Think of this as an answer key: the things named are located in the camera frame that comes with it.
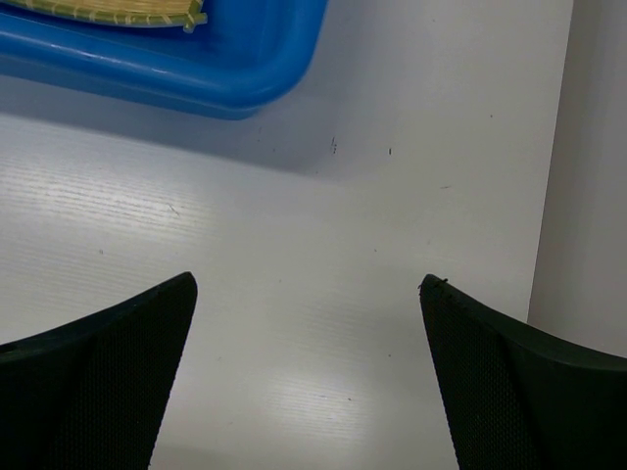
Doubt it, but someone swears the bamboo placemat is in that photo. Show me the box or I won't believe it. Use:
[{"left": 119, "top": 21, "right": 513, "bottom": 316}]
[{"left": 1, "top": 0, "right": 208, "bottom": 33}]

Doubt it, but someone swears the blue plastic bin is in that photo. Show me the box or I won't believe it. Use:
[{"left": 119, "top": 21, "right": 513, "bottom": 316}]
[{"left": 1, "top": 1, "right": 327, "bottom": 119}]

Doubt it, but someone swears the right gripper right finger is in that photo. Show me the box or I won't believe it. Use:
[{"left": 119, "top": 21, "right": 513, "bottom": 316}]
[{"left": 419, "top": 274, "right": 626, "bottom": 469}]

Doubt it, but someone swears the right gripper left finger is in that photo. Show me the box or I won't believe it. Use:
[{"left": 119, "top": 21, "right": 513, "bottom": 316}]
[{"left": 1, "top": 272, "right": 198, "bottom": 469}]

